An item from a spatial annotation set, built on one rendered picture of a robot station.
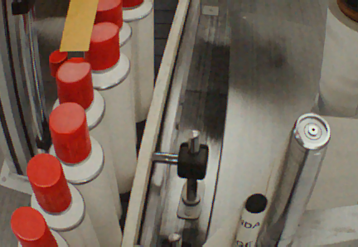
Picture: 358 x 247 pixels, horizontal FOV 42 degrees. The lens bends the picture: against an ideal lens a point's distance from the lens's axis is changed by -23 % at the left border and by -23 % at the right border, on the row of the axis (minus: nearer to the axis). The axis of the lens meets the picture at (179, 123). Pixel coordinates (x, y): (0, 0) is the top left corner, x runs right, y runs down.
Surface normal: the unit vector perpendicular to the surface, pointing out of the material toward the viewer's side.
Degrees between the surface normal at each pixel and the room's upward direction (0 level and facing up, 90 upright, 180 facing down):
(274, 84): 0
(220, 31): 0
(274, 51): 0
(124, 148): 90
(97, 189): 90
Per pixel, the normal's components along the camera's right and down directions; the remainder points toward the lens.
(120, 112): 0.62, 0.58
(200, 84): 0.00, -0.67
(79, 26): -0.10, 0.07
